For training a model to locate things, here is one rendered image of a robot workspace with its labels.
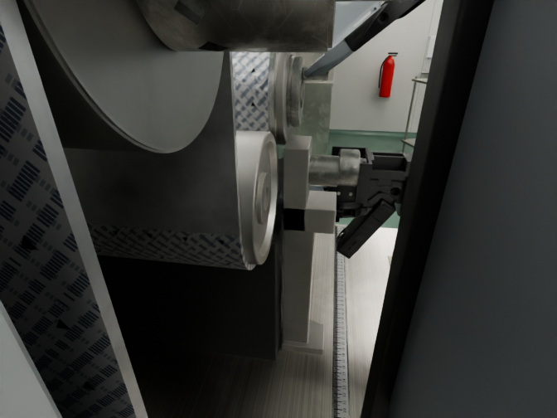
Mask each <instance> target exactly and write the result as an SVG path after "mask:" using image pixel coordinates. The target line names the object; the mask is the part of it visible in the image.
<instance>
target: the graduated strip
mask: <svg viewBox="0 0 557 418"><path fill-rule="evenodd" d="M343 229H344V226H335V232H334V292H333V354H332V418H351V411H350V387H349V363H348V339H347V315H346V267H345V256H344V255H342V254H340V253H339V252H337V237H338V235H339V234H340V233H341V231H342V230H343Z"/></svg>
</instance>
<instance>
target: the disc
mask: <svg viewBox="0 0 557 418"><path fill-rule="evenodd" d="M278 58H279V53H278V52H270V57H269V83H268V112H269V132H271V133H272V134H273V136H274V139H275V143H276V147H277V154H278V159H280V158H281V157H282V156H283V148H284V146H285V144H281V143H280V142H279V137H278V130H277V120H276V80H277V67H278Z"/></svg>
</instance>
